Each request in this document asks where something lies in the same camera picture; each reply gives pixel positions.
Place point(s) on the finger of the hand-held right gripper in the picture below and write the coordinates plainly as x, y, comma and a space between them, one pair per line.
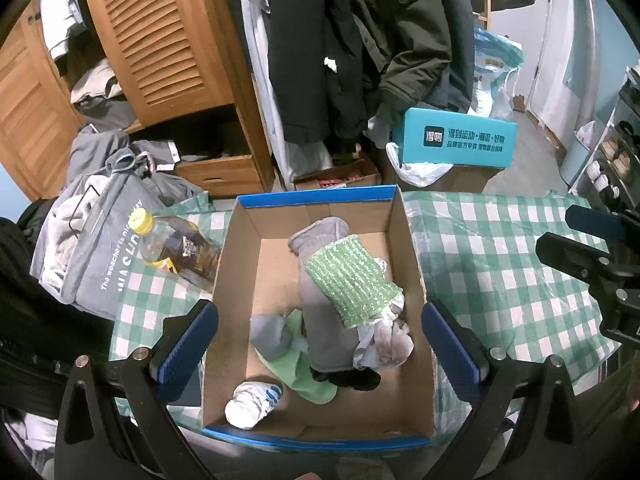
595, 222
565, 255

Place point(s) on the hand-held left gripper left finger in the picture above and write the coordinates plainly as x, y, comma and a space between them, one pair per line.
190, 345

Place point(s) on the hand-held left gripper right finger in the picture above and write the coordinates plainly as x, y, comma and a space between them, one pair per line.
450, 345

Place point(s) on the white grey sock pair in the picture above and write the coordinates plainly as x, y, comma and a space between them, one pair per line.
390, 345

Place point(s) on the light blue-grey sock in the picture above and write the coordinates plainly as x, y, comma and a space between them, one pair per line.
270, 335

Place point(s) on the white blue-striped sock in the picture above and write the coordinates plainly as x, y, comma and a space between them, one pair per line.
250, 402

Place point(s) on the black sock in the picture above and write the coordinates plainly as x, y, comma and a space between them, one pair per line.
355, 381

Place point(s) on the blue-edged cardboard box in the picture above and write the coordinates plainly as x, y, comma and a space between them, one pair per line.
270, 270

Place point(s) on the light green cloth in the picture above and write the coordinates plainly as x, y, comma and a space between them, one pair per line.
300, 375

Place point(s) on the green sequin cloth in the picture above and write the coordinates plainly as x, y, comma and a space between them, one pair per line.
350, 280

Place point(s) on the long grey sock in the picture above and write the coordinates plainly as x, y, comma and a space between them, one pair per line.
325, 320

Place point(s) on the black smartphone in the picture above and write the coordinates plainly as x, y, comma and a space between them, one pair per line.
189, 391

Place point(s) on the group of assorted shoes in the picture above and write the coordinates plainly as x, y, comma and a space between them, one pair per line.
612, 160

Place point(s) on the light blue waste bin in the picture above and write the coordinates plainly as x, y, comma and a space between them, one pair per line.
575, 160

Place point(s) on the green checkered tablecloth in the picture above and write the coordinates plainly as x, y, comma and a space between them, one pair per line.
475, 270

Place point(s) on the plastic bottle with yellow cap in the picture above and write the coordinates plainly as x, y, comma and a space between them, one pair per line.
175, 250

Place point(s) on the metal shoe rack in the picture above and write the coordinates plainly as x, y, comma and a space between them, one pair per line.
605, 110

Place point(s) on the large brown cardboard box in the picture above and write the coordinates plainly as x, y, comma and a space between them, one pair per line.
465, 180

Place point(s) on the grey printed hoodie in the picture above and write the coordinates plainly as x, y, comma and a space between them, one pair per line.
95, 240

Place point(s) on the clear plastic bag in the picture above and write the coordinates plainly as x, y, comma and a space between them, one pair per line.
505, 102

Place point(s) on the black backpack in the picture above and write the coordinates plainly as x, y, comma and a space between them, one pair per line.
30, 310

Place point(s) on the white plastic bag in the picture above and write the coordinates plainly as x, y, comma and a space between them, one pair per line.
420, 175

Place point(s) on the teal cardboard box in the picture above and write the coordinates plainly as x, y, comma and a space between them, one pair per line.
450, 135

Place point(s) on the wooden wardrobe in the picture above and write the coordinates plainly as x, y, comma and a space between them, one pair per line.
225, 175

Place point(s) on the white door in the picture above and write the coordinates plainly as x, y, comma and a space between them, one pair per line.
550, 35

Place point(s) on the blue plastic bag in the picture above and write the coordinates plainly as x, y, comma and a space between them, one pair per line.
492, 55

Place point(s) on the small brown cardboard box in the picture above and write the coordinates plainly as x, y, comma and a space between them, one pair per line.
340, 177

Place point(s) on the dark navy hanging coat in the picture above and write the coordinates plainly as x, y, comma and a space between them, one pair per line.
457, 60

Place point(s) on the olive green hanging jacket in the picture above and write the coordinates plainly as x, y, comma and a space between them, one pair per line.
410, 35

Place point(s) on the grey clothes pile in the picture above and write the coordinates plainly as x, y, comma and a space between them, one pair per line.
100, 85

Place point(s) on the white hanging shirt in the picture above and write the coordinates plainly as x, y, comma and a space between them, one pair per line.
260, 60

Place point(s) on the black hanging jacket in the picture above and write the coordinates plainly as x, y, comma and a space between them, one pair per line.
310, 60

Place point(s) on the louvered wooden door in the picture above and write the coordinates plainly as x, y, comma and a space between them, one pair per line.
160, 35

